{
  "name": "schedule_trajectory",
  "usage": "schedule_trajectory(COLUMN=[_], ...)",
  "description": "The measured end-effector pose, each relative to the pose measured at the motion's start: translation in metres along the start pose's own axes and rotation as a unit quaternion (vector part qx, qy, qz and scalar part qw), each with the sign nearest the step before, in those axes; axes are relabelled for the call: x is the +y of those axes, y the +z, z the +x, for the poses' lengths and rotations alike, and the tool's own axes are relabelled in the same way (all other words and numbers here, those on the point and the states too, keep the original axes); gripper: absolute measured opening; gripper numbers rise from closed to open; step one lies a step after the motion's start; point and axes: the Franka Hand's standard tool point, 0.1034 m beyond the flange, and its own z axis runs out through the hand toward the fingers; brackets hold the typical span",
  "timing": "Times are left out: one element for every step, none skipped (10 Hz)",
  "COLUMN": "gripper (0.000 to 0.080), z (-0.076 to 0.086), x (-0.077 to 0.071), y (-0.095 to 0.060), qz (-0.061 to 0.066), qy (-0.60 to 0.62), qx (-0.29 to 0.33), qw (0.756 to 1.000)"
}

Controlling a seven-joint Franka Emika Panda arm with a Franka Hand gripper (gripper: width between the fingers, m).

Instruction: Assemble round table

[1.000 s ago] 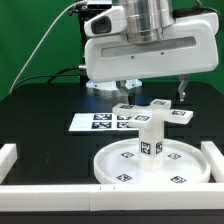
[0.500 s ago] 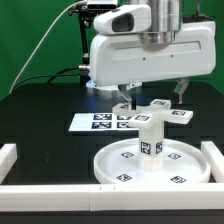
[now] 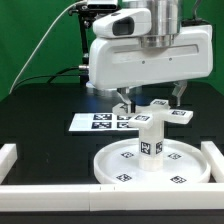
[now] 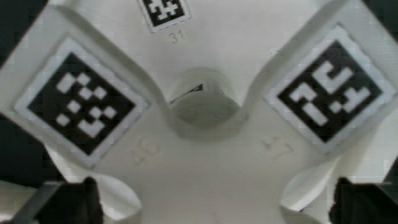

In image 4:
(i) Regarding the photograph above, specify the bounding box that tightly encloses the white cylindrical table leg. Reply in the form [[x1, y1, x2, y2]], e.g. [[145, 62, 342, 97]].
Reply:
[[168, 67, 239, 128]]

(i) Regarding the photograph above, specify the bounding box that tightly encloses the white front fence wall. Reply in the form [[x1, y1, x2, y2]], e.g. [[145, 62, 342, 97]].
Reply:
[[0, 180, 40, 224]]

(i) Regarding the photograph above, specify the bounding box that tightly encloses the white table base part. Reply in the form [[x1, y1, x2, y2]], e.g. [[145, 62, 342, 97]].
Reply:
[[0, 0, 398, 224]]

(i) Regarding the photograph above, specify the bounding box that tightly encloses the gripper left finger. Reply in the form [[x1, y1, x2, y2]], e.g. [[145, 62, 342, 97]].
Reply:
[[10, 177, 104, 224]]

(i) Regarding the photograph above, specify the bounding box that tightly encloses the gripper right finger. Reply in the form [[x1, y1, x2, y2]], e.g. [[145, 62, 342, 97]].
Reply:
[[328, 178, 398, 224]]

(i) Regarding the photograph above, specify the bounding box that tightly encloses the white round table top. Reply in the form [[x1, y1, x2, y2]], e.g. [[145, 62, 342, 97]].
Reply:
[[42, 0, 398, 224]]

